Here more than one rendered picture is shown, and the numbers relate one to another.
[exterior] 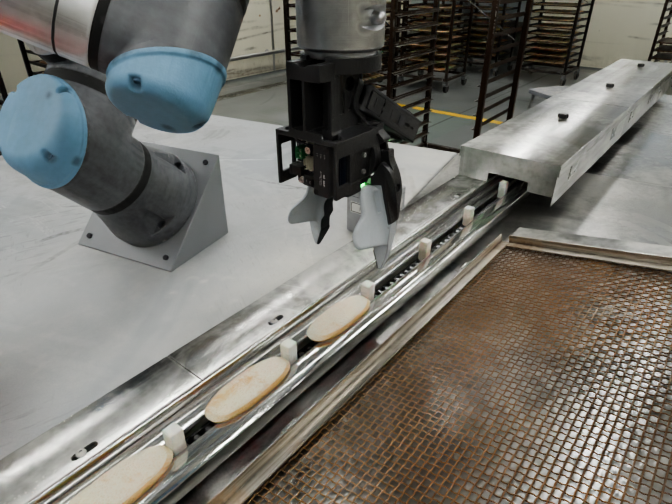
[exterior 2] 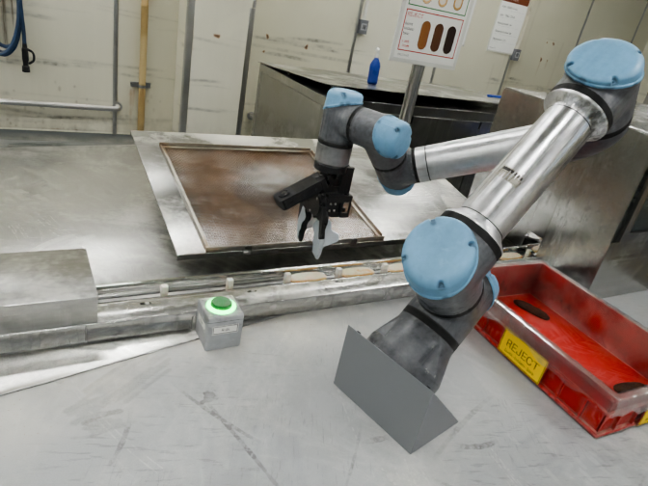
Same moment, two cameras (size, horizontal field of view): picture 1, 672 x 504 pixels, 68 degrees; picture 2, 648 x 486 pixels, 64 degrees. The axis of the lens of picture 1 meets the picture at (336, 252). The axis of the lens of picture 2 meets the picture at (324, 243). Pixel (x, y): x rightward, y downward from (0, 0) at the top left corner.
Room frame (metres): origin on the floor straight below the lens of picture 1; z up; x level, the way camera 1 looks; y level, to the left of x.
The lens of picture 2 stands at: (1.47, 0.34, 1.45)
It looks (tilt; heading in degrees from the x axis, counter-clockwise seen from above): 25 degrees down; 198
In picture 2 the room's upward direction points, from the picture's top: 12 degrees clockwise
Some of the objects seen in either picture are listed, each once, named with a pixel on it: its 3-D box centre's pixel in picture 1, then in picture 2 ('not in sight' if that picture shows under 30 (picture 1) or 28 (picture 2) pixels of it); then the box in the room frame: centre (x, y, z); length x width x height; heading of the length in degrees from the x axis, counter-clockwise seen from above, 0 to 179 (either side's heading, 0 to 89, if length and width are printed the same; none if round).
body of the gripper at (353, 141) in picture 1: (335, 123); (328, 189); (0.45, 0.00, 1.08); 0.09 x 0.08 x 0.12; 141
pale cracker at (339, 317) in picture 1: (339, 315); (308, 276); (0.46, 0.00, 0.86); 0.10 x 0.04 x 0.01; 141
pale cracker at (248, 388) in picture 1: (249, 384); (357, 271); (0.35, 0.08, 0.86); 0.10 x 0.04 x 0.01; 141
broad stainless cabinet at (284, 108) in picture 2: not in sight; (391, 148); (-2.35, -0.51, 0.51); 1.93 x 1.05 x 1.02; 141
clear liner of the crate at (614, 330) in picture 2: not in sight; (563, 331); (0.31, 0.58, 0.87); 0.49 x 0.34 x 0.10; 49
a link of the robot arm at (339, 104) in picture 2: not in sight; (341, 118); (0.46, 0.00, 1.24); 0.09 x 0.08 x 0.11; 72
